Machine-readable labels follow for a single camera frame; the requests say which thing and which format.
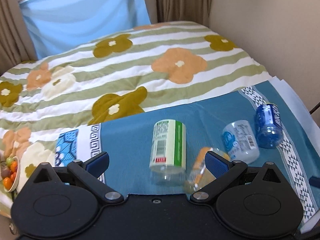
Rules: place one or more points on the blue patterned cloth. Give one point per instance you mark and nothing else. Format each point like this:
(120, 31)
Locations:
(128, 141)

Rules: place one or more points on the light blue sheer curtain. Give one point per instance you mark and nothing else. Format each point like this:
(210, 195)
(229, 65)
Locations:
(56, 26)

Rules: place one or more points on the bowl of fruit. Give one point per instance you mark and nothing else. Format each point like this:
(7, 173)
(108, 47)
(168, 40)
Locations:
(10, 172)

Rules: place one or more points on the green label plastic cup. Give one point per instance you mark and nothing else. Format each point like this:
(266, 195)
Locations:
(168, 153)

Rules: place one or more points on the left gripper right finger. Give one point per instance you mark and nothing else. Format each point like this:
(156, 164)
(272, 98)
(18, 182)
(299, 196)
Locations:
(226, 173)

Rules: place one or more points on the white label plastic cup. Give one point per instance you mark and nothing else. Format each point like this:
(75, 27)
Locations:
(239, 142)

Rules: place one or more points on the left brown curtain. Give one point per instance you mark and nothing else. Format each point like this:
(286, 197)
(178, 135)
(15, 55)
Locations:
(16, 44)

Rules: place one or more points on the floral striped quilt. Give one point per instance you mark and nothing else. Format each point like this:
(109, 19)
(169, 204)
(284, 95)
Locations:
(133, 71)

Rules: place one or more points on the blue plastic cup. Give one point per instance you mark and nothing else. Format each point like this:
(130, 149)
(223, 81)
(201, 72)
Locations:
(268, 126)

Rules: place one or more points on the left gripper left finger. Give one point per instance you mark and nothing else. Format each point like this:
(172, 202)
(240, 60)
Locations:
(86, 175)

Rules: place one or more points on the right brown curtain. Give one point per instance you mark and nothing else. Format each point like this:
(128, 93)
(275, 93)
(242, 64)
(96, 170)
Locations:
(184, 10)

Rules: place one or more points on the brown curtain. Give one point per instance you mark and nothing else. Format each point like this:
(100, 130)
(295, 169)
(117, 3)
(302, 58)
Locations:
(16, 44)
(184, 10)

